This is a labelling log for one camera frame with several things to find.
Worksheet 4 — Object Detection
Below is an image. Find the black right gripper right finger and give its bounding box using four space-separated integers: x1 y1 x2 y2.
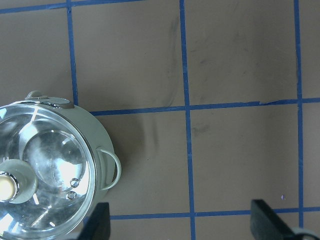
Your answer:
250 199 294 240

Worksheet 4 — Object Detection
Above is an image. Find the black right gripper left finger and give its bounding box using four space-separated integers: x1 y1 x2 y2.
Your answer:
78 202 111 240

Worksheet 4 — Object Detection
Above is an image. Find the white toy cooking pot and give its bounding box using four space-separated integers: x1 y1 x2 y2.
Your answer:
0 90 123 240

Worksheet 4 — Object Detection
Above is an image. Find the clear pot lid with knob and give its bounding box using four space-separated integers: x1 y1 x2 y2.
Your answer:
0 104 94 240

